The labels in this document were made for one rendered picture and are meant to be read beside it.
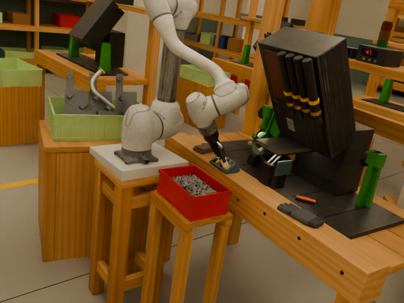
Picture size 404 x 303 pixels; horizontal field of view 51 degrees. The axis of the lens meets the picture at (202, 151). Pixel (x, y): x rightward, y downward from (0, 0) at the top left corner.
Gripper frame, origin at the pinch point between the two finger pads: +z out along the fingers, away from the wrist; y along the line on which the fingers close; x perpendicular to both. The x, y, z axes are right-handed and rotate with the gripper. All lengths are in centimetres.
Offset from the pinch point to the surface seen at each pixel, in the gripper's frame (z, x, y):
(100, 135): -8, -35, -84
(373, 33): 515, 819, -617
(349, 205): 28, 29, 49
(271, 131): 1.1, 29.2, 4.5
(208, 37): 206, 299, -558
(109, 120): -13, -25, -83
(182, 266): 13, -49, 23
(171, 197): -7.3, -33.1, 5.3
